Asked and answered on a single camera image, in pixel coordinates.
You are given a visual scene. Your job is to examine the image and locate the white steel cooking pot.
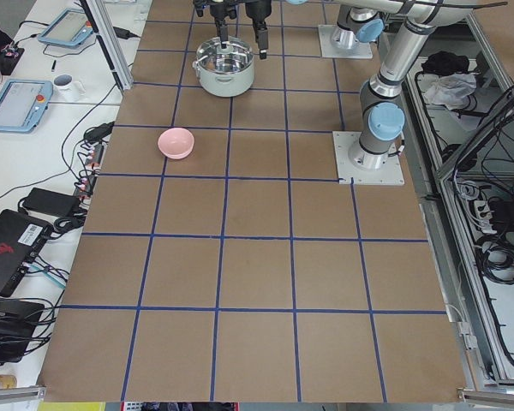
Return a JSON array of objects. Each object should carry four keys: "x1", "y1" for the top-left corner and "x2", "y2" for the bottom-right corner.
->
[{"x1": 192, "y1": 36, "x2": 254, "y2": 98}]

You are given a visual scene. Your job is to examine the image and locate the near blue teach pendant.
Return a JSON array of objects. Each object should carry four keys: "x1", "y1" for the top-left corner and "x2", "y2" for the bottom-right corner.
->
[{"x1": 0, "y1": 79, "x2": 53, "y2": 134}]

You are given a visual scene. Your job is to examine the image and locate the white crumpled cloth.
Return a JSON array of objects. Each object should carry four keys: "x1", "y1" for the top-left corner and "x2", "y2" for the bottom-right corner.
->
[{"x1": 423, "y1": 74, "x2": 477, "y2": 110}]

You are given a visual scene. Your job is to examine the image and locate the power strip red switches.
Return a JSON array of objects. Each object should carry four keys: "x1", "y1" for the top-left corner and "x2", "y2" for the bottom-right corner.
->
[{"x1": 74, "y1": 142, "x2": 106, "y2": 200}]

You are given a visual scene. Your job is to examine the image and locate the pink bowl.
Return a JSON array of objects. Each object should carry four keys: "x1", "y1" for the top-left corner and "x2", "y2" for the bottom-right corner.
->
[{"x1": 158, "y1": 128, "x2": 194, "y2": 160}]

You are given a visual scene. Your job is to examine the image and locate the far blue teach pendant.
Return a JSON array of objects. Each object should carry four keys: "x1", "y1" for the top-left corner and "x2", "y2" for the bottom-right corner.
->
[{"x1": 37, "y1": 9, "x2": 93, "y2": 48}]

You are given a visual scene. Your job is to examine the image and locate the coiled black cable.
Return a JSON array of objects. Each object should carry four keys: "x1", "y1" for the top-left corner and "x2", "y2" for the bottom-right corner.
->
[{"x1": 475, "y1": 233, "x2": 514, "y2": 285}]

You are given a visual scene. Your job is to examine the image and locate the aluminium frame post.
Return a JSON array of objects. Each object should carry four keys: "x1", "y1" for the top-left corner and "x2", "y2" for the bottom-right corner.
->
[{"x1": 80, "y1": 0, "x2": 134, "y2": 92}]

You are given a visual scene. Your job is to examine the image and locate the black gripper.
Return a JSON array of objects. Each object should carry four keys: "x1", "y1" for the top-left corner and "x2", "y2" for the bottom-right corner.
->
[{"x1": 209, "y1": 0, "x2": 237, "y2": 49}]

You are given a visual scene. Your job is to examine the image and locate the black cloth bundle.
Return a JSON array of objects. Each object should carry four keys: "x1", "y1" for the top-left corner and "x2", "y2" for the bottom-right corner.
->
[{"x1": 421, "y1": 51, "x2": 469, "y2": 76}]

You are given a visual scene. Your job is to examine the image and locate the black power brick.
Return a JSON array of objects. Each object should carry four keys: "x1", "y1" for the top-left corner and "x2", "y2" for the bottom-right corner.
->
[{"x1": 21, "y1": 188, "x2": 81, "y2": 217}]

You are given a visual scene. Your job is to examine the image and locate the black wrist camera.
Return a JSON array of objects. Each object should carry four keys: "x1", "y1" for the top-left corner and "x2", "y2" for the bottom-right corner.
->
[{"x1": 193, "y1": 0, "x2": 208, "y2": 17}]

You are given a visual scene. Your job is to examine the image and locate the blue teach pendant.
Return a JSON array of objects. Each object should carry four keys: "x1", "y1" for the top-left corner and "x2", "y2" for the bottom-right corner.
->
[
  {"x1": 0, "y1": 79, "x2": 53, "y2": 134},
  {"x1": 37, "y1": 9, "x2": 93, "y2": 48}
]

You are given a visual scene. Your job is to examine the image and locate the white mug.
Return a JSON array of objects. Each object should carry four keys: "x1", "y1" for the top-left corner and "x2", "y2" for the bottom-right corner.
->
[{"x1": 53, "y1": 74, "x2": 86, "y2": 103}]

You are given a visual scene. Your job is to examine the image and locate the black power adapter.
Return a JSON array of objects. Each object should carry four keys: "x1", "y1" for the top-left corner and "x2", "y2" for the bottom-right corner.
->
[{"x1": 113, "y1": 27, "x2": 134, "y2": 39}]

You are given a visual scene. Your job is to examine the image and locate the black laptop red logo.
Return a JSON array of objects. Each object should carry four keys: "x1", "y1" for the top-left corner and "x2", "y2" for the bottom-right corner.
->
[{"x1": 0, "y1": 209, "x2": 52, "y2": 297}]

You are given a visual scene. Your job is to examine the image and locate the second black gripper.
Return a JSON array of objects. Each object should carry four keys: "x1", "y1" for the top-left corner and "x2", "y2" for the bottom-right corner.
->
[{"x1": 245, "y1": 0, "x2": 272, "y2": 60}]

